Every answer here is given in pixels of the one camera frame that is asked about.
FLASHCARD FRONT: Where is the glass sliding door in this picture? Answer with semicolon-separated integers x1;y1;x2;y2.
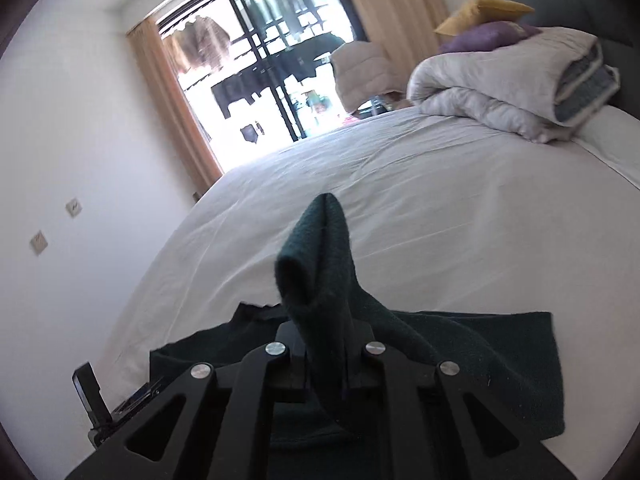
157;0;371;173

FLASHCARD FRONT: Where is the tan curtain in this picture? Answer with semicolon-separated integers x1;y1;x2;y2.
332;0;448;48
126;16;224;203

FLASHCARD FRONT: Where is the bed with white sheet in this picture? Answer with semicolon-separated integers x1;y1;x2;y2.
95;105;640;480

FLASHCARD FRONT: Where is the yellow pillow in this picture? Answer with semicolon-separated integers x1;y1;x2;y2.
433;0;536;37

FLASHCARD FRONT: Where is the small dark hanging garment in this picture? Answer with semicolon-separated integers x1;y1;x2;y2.
240;120;264;146

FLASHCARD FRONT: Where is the black hanging garment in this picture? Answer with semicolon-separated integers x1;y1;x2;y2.
210;32;347;118

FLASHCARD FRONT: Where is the dark green fleece garment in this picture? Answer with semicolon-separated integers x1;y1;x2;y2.
149;192;566;480

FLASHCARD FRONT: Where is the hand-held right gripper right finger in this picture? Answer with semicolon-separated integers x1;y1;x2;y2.
344;320;576;480

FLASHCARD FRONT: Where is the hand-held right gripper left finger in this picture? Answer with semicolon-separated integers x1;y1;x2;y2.
65;321;308;480

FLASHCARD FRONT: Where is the purple pillow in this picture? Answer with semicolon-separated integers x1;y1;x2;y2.
439;21;543;55

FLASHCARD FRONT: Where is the dark grey headboard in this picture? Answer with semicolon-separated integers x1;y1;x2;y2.
505;0;640;121

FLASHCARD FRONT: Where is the brown hanging garment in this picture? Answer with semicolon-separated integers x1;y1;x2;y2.
175;15;232;75

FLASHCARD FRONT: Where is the folded grey duvet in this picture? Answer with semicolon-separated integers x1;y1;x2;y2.
406;25;622;145

